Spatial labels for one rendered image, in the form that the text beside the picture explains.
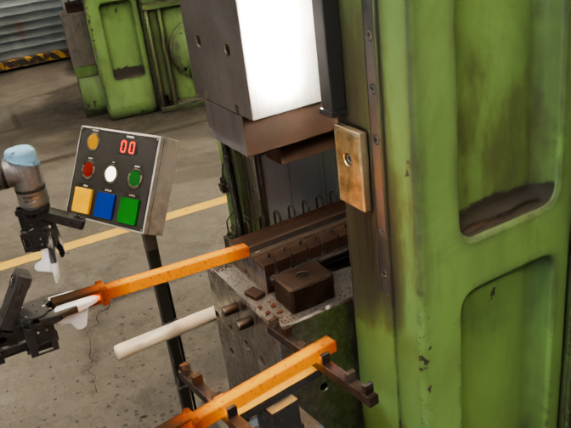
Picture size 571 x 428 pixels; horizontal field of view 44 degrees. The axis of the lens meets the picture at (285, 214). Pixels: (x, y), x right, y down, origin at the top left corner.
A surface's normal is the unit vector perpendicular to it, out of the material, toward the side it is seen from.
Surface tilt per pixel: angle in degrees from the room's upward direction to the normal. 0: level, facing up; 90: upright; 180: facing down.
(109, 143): 60
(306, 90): 90
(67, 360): 0
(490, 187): 89
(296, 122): 90
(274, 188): 90
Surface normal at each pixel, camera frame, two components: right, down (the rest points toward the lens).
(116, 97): 0.33, 0.38
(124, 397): -0.11, -0.89
